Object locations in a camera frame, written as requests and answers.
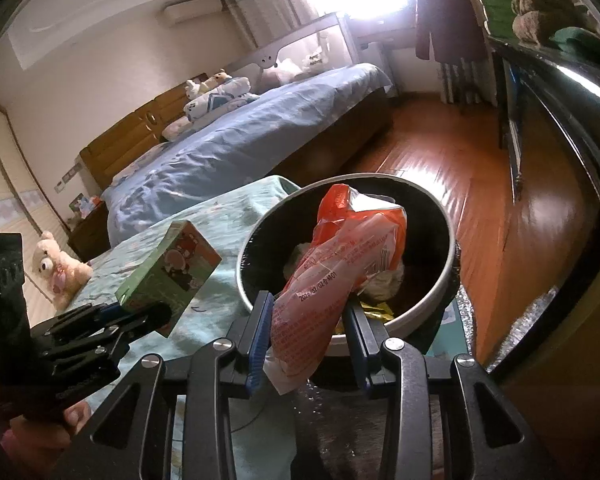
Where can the wooden nightstand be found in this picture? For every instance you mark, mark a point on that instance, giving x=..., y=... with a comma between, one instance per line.
x=90, y=232

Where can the white blue printed quilt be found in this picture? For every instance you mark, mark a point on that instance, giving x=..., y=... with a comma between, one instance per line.
x=220, y=97

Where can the grey curtain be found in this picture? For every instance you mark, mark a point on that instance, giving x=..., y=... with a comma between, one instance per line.
x=265, y=5

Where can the grey crib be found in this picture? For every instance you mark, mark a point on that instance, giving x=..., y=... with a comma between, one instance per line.
x=325, y=35

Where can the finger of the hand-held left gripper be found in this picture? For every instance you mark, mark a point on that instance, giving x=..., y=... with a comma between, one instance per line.
x=112, y=312
x=147, y=320

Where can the photo frame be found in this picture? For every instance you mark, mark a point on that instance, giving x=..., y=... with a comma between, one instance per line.
x=82, y=205

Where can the yellow wrapper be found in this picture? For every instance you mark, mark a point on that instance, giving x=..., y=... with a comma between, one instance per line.
x=375, y=314

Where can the yellow white plush toy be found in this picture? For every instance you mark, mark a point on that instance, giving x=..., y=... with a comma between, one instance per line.
x=210, y=82

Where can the radiator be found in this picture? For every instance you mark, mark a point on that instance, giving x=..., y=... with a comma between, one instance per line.
x=460, y=82

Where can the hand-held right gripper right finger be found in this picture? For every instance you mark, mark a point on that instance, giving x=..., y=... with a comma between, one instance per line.
x=365, y=365

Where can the green boxes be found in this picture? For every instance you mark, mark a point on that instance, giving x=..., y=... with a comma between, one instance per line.
x=495, y=7

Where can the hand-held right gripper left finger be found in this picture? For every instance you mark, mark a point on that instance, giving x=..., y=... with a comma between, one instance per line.
x=260, y=345

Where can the wooden bed with blue sheet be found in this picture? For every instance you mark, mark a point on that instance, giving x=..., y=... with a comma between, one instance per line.
x=230, y=150

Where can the white pillow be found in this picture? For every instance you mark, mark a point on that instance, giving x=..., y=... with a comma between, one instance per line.
x=175, y=129

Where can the black bin with white rim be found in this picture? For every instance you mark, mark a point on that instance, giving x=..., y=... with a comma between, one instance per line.
x=430, y=240

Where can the black glossy cabinet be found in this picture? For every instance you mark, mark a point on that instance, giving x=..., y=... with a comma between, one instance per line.
x=580, y=110

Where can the green cloth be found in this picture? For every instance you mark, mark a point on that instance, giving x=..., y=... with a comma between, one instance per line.
x=577, y=40

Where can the wall switch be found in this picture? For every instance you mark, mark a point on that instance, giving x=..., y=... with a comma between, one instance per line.
x=69, y=176

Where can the brown plush toy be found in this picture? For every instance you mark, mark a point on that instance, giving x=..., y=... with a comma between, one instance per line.
x=540, y=10

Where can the white air conditioner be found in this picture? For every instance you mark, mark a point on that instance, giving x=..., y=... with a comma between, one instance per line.
x=192, y=10

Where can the cream teddy bear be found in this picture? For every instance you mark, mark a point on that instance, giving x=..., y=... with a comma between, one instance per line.
x=55, y=270

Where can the green printed carton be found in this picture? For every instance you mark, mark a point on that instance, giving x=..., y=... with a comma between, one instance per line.
x=180, y=265

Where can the dark hanging coat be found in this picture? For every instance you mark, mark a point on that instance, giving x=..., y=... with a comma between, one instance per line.
x=447, y=20

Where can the orange clear snack bag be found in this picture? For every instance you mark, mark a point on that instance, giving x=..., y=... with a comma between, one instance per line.
x=330, y=285

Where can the white sliding wardrobe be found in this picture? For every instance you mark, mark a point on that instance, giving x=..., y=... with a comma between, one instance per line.
x=5, y=180

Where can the light blue printed cloth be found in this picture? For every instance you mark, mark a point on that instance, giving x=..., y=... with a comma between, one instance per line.
x=215, y=230

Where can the person's left hand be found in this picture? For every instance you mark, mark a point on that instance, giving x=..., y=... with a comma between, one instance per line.
x=45, y=445

